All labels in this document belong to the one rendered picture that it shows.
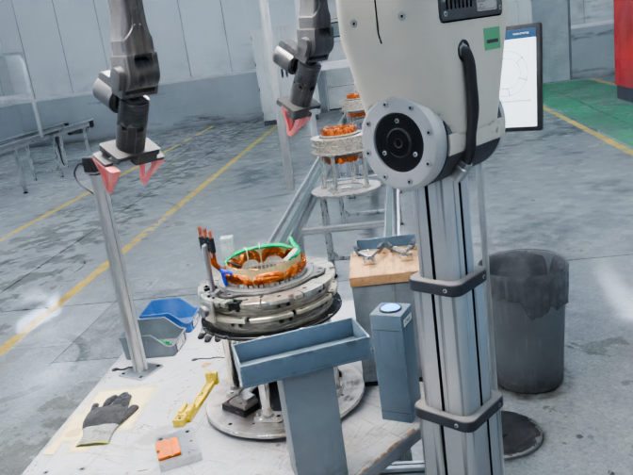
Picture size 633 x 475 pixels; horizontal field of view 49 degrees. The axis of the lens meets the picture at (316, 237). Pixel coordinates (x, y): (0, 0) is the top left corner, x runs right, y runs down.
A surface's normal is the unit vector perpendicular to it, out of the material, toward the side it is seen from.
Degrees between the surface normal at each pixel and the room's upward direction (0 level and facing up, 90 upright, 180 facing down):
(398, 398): 90
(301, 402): 90
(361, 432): 0
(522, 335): 93
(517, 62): 83
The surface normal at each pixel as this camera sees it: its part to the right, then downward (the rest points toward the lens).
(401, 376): -0.43, 0.30
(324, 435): 0.25, 0.23
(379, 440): -0.14, -0.95
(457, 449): -0.68, 0.29
